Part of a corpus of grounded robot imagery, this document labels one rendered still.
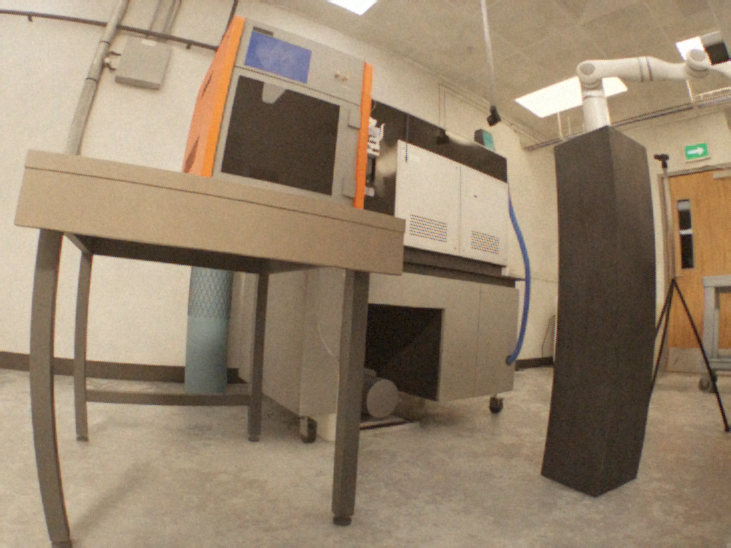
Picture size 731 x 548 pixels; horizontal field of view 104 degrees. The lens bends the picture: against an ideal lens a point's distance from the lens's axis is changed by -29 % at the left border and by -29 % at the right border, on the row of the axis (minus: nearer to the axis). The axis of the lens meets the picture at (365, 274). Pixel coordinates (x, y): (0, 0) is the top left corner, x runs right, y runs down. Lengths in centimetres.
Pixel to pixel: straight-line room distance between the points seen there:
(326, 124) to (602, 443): 110
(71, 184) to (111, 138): 197
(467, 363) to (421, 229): 65
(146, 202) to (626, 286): 116
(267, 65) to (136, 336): 189
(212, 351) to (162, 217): 155
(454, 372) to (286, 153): 131
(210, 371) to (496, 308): 150
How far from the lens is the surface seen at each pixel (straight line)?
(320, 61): 99
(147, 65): 276
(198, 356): 217
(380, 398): 176
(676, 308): 472
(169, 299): 249
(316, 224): 74
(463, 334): 187
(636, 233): 131
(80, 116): 262
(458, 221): 198
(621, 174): 130
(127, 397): 143
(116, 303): 247
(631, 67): 156
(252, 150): 83
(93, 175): 68
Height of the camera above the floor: 51
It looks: 6 degrees up
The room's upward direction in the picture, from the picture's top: 4 degrees clockwise
